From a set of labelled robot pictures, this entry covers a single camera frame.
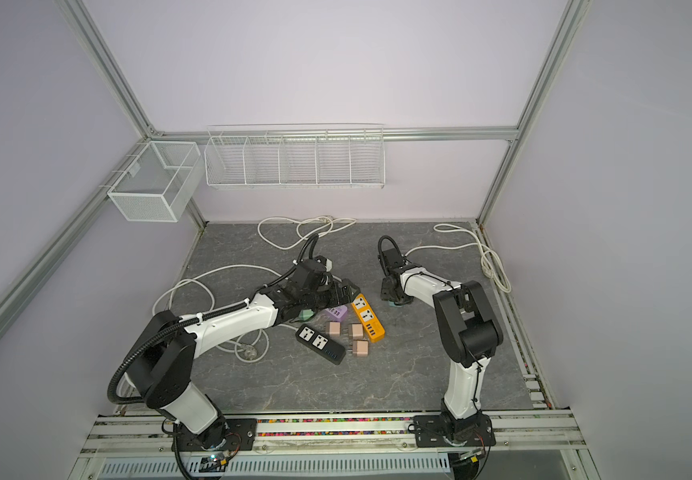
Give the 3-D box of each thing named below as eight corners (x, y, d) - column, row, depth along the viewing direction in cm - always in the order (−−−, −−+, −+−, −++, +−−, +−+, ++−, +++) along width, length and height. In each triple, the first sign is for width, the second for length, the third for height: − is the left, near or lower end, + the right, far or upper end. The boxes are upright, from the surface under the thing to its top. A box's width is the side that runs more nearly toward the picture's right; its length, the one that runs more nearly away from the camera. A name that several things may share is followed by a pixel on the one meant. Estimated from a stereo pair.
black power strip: (292, 340, 91) (291, 336, 89) (303, 325, 94) (302, 322, 92) (338, 368, 86) (337, 365, 84) (348, 351, 89) (347, 348, 87)
